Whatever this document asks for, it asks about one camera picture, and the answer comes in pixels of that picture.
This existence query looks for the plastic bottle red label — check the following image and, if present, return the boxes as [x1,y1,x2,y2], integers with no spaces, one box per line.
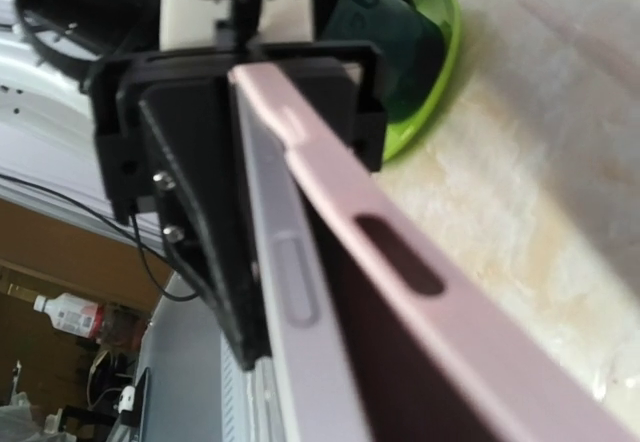
[33,293,147,351]

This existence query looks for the dark green mug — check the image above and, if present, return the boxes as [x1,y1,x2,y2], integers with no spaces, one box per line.
[314,0,442,121]

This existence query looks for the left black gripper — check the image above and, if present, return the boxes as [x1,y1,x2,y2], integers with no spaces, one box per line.
[89,42,386,371]

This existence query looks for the green plate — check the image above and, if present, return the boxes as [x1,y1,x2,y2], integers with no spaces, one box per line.
[383,0,462,162]

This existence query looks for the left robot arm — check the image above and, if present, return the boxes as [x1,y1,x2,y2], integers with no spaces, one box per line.
[13,0,386,372]

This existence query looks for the black phone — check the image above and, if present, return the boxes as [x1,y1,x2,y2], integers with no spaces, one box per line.
[234,86,374,442]

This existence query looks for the pink phone case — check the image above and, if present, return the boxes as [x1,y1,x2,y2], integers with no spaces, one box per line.
[229,63,631,441]

